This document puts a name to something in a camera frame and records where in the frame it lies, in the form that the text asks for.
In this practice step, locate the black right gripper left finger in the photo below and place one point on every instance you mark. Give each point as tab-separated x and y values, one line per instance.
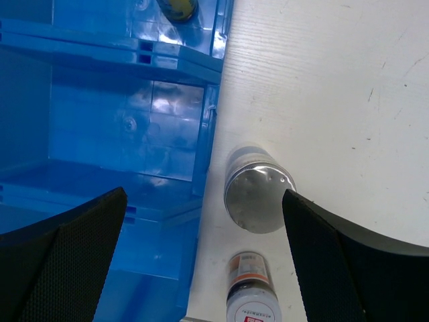
55	269

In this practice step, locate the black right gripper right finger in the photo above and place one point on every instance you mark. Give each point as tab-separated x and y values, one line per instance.
349	273

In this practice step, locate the blue-label silver-lid shaker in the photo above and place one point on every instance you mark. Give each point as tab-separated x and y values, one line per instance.
255	184

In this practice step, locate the yellow-label small brown bottle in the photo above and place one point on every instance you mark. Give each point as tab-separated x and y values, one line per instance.
178	10

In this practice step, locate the right white-lid spice jar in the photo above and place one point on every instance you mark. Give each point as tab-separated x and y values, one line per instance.
251	295

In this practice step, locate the blue three-compartment plastic bin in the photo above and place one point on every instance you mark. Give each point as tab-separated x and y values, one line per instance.
101	94

